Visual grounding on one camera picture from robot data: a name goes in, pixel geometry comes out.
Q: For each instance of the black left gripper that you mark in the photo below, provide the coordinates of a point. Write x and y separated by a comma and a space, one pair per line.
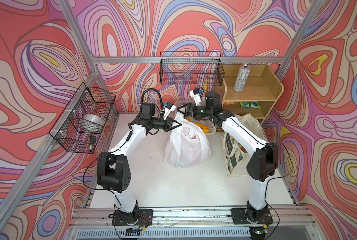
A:
167, 123

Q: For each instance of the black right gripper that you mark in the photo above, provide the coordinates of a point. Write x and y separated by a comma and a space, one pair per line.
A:
187, 111

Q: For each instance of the white plastic grocery bag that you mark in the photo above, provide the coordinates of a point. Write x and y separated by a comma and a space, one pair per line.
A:
187, 145

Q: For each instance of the cream canvas tote bag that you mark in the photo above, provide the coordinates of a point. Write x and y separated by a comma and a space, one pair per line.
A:
235, 156

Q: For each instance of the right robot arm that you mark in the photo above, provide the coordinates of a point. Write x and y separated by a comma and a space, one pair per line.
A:
263, 155

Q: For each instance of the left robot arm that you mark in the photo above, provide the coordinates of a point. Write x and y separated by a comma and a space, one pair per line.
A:
113, 171

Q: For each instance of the white plastic perforated basket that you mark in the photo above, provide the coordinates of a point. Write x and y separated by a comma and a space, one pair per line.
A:
211, 128

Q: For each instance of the green snack bag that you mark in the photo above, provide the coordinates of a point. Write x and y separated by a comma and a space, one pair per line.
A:
250, 105

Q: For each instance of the silver drink can back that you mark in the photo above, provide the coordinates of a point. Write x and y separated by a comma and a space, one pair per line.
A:
242, 77

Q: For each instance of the wooden shelf unit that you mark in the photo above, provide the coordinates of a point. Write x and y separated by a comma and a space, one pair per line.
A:
262, 87

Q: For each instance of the silver tape roll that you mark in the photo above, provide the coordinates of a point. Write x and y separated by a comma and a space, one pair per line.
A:
94, 119

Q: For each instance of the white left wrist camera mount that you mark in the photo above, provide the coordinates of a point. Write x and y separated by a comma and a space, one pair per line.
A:
168, 108

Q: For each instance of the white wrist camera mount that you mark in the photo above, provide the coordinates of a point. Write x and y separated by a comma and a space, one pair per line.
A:
168, 108
197, 94

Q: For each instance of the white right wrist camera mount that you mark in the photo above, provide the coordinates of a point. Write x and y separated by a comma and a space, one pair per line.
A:
197, 94

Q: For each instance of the black wire basket back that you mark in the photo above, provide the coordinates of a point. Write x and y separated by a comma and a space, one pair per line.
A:
191, 68

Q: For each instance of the black wire basket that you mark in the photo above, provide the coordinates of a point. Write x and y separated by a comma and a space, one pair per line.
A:
72, 132
191, 68

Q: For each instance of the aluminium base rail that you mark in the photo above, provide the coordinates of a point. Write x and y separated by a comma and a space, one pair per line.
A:
197, 223

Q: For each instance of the black wire basket left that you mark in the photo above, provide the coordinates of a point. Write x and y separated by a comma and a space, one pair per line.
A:
72, 132

